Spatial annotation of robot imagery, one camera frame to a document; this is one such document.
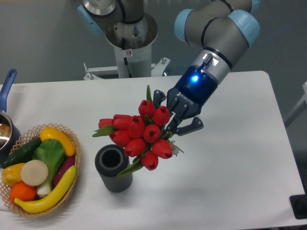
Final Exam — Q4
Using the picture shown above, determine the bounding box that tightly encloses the blue handled saucepan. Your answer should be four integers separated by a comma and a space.
0, 69, 20, 153

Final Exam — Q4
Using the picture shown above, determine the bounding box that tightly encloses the green cucumber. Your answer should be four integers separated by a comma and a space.
0, 138, 42, 169

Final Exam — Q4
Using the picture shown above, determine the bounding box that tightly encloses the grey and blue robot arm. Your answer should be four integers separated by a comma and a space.
78, 0, 260, 136

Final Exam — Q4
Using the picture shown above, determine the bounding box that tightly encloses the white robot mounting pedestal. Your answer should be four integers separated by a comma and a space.
84, 13, 170, 80

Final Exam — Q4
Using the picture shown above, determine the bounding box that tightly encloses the dark grey ribbed vase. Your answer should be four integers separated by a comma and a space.
94, 144, 133, 193

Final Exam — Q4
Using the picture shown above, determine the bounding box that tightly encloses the yellow banana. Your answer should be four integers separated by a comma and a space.
14, 165, 77, 214

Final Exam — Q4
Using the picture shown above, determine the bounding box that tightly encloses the orange fruit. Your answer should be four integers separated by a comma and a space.
10, 182, 36, 204

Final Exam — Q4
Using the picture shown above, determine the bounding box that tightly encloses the green bok choy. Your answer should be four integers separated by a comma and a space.
32, 139, 65, 198

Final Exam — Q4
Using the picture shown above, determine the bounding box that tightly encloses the woven wicker basket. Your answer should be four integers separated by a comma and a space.
0, 124, 81, 218

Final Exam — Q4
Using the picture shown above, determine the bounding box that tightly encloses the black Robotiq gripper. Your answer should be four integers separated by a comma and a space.
153, 65, 218, 136

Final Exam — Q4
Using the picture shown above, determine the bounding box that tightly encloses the yellow bell pepper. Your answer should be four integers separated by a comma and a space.
1, 163, 25, 187

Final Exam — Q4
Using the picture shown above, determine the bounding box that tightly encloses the red tulip bouquet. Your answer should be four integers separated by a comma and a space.
93, 86, 184, 178

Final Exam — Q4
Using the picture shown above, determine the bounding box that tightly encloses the white furniture piece at right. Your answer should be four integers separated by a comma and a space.
284, 82, 307, 128

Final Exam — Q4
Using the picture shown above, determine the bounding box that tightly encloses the purple sweet potato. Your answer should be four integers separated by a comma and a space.
53, 156, 75, 187

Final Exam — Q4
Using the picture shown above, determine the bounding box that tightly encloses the black device at table edge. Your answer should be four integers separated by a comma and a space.
289, 194, 307, 219

